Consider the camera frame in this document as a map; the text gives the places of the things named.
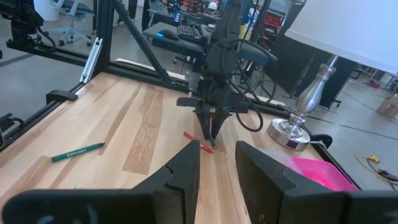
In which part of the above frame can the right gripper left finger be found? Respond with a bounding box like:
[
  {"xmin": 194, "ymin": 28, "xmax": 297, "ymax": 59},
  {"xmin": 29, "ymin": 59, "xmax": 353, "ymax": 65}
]
[{"xmin": 132, "ymin": 139, "xmax": 201, "ymax": 224}]

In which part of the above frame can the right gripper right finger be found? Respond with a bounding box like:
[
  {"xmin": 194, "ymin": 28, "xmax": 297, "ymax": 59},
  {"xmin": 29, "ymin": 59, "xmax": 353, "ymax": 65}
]
[{"xmin": 234, "ymin": 140, "xmax": 297, "ymax": 224}]

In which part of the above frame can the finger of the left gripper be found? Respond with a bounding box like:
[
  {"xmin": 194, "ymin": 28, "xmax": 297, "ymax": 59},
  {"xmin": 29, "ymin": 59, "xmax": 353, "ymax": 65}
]
[
  {"xmin": 212, "ymin": 111, "xmax": 233, "ymax": 147},
  {"xmin": 194, "ymin": 111, "xmax": 213, "ymax": 141}
]

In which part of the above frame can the red crayon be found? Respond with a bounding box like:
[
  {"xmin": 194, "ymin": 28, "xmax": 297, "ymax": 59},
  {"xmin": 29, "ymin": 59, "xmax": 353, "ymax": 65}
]
[{"xmin": 182, "ymin": 131, "xmax": 215, "ymax": 154}]

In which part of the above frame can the clear box with pink lid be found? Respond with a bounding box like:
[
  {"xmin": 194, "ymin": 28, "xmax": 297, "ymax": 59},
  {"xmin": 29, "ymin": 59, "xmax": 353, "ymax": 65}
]
[{"xmin": 259, "ymin": 148, "xmax": 361, "ymax": 192}]

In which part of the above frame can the green crayon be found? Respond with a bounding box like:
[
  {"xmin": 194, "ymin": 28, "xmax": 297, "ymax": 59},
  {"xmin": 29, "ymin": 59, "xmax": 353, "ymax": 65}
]
[{"xmin": 50, "ymin": 142, "xmax": 106, "ymax": 163}]

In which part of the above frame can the cardboard box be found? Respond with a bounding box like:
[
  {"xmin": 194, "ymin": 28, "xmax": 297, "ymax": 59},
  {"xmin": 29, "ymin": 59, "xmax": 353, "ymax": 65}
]
[{"xmin": 375, "ymin": 94, "xmax": 398, "ymax": 119}]

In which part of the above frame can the black floor fan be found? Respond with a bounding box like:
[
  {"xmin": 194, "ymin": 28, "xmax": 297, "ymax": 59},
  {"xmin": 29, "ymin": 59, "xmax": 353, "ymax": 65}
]
[{"xmin": 229, "ymin": 57, "xmax": 267, "ymax": 96}]

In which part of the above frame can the dark computer desk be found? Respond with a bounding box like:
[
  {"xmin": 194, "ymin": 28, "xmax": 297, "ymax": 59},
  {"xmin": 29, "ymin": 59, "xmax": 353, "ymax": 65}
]
[{"xmin": 141, "ymin": 21, "xmax": 218, "ymax": 58}]

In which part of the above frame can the black keyboard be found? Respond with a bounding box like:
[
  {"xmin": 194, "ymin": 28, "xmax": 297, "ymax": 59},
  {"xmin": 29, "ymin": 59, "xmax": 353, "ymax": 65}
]
[{"xmin": 176, "ymin": 24, "xmax": 205, "ymax": 43}]

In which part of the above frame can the black cabinet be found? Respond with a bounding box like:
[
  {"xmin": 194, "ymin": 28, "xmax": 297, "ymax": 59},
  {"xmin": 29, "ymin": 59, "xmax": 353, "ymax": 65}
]
[{"xmin": 270, "ymin": 29, "xmax": 358, "ymax": 110}]

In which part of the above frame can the black computer mouse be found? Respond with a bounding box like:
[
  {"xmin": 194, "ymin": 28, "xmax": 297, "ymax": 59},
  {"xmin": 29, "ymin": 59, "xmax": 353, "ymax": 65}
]
[{"xmin": 156, "ymin": 29, "xmax": 180, "ymax": 41}]

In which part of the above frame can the white shade silver table lamp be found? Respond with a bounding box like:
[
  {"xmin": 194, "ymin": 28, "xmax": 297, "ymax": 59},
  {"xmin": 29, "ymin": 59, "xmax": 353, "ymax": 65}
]
[{"xmin": 266, "ymin": 0, "xmax": 398, "ymax": 152}]

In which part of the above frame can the red tool chest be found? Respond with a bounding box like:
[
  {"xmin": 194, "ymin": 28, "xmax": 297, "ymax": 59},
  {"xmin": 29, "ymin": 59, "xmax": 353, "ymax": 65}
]
[{"xmin": 263, "ymin": 14, "xmax": 284, "ymax": 30}]

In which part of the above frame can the grey office chair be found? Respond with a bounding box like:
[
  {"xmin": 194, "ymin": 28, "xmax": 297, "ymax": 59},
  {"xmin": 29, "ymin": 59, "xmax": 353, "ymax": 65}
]
[{"xmin": 49, "ymin": 0, "xmax": 96, "ymax": 47}]

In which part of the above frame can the white bin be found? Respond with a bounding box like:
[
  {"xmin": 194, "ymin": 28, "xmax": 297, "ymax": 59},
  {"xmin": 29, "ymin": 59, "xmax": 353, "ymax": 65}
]
[{"xmin": 33, "ymin": 0, "xmax": 60, "ymax": 22}]

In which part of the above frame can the black left wrist camera cable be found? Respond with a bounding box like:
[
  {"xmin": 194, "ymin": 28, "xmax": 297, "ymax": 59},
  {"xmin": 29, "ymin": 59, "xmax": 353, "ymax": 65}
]
[{"xmin": 216, "ymin": 36, "xmax": 278, "ymax": 134}]

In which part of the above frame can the yellow floor cable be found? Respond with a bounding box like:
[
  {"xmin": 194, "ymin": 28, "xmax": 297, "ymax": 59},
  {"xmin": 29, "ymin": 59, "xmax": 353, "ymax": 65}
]
[{"xmin": 355, "ymin": 154, "xmax": 398, "ymax": 186}]

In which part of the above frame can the silver frame bracket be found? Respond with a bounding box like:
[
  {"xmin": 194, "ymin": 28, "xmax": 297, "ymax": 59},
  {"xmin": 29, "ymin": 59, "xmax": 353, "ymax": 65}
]
[{"xmin": 79, "ymin": 37, "xmax": 104, "ymax": 84}]

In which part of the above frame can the black table edge bracket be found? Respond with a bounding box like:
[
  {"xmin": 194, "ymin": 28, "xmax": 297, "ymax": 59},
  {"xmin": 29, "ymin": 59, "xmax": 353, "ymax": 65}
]
[{"xmin": 45, "ymin": 89, "xmax": 79, "ymax": 105}]

